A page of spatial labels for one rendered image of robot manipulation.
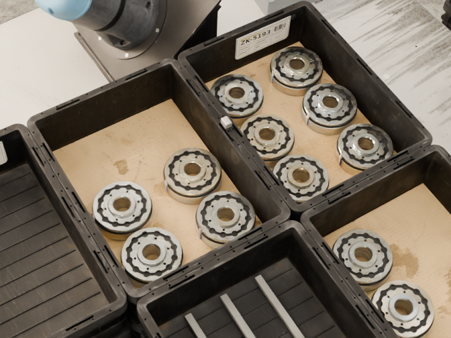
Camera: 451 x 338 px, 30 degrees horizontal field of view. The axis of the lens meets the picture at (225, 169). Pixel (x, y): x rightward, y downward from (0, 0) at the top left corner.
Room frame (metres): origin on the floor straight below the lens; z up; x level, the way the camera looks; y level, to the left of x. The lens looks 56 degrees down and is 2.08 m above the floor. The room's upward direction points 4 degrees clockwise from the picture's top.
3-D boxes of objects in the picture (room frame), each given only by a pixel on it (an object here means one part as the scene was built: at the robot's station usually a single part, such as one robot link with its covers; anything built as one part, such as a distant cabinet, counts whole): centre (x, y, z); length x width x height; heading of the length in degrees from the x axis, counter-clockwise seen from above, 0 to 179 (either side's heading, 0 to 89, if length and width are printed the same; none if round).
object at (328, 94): (0.99, -0.19, 0.86); 0.05 x 0.05 x 0.01
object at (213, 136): (0.78, 0.12, 0.87); 0.40 x 0.30 x 0.11; 35
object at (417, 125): (0.95, -0.13, 0.92); 0.40 x 0.30 x 0.02; 35
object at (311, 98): (0.99, -0.19, 0.86); 0.10 x 0.10 x 0.01
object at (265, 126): (0.91, -0.07, 0.86); 0.05 x 0.05 x 0.01
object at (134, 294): (0.78, 0.12, 0.92); 0.40 x 0.30 x 0.02; 35
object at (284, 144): (0.91, -0.07, 0.86); 0.10 x 0.10 x 0.01
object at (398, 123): (0.95, -0.13, 0.87); 0.40 x 0.30 x 0.11; 35
